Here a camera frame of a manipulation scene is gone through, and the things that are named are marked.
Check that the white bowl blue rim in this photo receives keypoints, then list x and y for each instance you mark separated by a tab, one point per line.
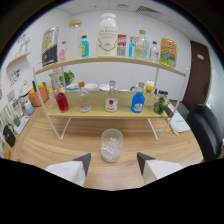
72	88

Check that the wooden wall shelf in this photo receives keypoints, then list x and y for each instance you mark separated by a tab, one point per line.
20	58

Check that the black bag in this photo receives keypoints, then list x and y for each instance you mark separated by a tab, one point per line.
9	136

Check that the brown door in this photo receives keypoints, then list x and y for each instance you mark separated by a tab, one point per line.
198	76

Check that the clear bottle green cap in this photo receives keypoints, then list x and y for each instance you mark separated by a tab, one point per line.
142	48

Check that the green potted plant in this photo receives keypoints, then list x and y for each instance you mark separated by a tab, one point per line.
67	77

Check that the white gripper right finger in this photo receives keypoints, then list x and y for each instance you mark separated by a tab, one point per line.
158	168

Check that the square ceiling fixture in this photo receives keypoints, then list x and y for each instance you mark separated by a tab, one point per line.
122	5

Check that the small light blue bottle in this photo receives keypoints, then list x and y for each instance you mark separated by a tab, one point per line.
132	48

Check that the clear glass with ice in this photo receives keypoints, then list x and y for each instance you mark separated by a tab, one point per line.
111	146

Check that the ceiling air vent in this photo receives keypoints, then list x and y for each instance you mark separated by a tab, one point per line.
148	9

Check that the black yellow tall can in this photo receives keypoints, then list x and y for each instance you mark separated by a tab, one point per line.
50	46

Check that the red liquid bottle white cap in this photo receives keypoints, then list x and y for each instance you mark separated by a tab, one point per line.
62	102

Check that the black armchair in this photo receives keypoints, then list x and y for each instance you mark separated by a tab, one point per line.
205	130

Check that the tall glass jar cork lid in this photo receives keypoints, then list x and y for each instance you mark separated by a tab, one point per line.
73	43

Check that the clear bottle blue cap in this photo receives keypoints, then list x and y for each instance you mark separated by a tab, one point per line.
154	53

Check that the glass jar of limes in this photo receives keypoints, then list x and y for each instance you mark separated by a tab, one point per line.
159	105

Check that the clear bottle orange cap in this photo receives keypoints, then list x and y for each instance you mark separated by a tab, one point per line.
84	102

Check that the large white bottle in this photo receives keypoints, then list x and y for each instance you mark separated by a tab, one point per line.
107	36

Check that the orange storage basket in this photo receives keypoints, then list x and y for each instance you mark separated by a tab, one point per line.
38	97

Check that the red white carton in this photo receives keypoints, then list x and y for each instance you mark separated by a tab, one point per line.
121	45

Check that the photo frame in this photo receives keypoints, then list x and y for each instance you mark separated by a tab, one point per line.
16	108

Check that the clear bottle red label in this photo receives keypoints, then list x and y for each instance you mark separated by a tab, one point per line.
111	103

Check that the white tray stand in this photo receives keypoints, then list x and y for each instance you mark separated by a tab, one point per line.
21	126

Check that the white frame wooden shelf rack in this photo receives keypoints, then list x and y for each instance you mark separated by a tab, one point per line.
96	113

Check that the light blue white jar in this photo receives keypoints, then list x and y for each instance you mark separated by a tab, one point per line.
29	108

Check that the white folded towel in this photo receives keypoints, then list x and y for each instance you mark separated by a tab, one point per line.
179	122

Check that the pink liquid bottle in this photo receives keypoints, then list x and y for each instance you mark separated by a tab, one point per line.
62	54

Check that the white green mug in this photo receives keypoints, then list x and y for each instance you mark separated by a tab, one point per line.
133	88

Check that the teal liquid bottle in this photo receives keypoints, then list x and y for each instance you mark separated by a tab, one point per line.
85	48

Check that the blue liquid bottle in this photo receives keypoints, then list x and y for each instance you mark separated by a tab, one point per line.
137	103

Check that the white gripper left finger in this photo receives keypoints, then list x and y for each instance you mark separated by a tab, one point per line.
68	170

